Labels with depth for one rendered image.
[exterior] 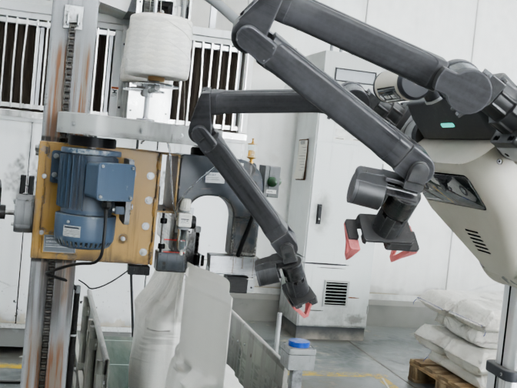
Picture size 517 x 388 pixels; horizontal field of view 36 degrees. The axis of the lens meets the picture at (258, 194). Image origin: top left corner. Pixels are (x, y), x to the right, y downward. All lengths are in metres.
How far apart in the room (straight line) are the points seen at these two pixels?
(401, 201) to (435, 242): 5.60
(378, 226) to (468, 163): 0.22
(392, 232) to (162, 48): 0.81
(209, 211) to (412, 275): 2.51
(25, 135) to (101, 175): 3.00
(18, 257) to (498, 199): 3.73
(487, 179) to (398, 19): 5.34
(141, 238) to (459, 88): 1.12
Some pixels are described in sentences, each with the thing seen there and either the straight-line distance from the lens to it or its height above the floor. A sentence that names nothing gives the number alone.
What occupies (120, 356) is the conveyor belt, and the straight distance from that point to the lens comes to 3.76.
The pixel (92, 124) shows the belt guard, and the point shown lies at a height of 1.39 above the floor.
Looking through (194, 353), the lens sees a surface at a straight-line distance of 1.90.
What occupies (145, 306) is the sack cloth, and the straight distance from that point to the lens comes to 2.65.
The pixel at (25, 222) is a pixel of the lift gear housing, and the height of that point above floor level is 1.12.
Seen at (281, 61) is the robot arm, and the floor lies 1.52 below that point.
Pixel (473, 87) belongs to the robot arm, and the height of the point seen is 1.51.
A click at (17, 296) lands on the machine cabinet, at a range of 5.02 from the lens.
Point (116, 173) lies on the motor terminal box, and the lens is 1.94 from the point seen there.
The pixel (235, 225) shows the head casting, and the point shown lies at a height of 1.15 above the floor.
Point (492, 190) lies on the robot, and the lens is 1.61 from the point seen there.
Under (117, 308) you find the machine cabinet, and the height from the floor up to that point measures 0.32.
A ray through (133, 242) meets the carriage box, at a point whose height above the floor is 1.08.
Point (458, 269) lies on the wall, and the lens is 7.19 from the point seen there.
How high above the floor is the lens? 1.37
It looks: 3 degrees down
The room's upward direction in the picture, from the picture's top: 6 degrees clockwise
